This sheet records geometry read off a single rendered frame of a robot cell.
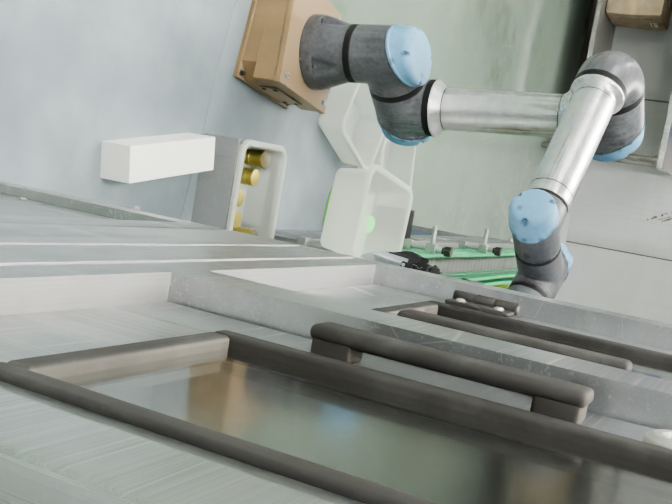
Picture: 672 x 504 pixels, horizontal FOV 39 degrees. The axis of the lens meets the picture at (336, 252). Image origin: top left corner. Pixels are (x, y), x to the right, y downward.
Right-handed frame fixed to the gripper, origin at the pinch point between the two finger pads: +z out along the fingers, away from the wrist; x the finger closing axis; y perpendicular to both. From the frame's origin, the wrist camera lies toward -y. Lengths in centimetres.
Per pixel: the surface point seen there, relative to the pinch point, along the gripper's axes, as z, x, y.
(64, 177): 35, 4, 42
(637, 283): 46, -45, -611
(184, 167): 30.5, -4.3, 20.1
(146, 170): 30.0, -1.6, 30.4
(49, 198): 8, 5, 74
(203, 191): 34.4, -1.3, 6.4
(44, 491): -55, 4, 139
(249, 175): 31.2, -7.4, -1.8
